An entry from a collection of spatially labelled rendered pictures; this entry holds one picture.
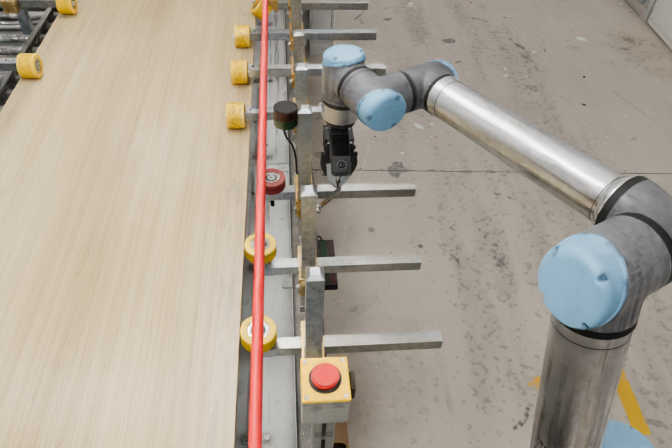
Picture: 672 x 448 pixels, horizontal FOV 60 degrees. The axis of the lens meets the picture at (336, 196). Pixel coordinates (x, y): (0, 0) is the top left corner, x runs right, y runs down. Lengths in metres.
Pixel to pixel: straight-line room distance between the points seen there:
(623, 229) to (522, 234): 2.05
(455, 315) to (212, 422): 1.49
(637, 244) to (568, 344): 0.17
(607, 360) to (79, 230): 1.22
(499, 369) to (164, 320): 1.44
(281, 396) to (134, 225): 0.57
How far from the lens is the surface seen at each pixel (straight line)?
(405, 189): 1.69
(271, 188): 1.61
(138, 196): 1.64
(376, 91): 1.16
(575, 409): 1.00
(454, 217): 2.88
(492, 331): 2.50
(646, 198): 0.94
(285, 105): 1.44
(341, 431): 2.10
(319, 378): 0.86
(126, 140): 1.84
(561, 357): 0.94
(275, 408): 1.53
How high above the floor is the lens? 1.98
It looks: 43 degrees down
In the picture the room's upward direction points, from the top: 3 degrees clockwise
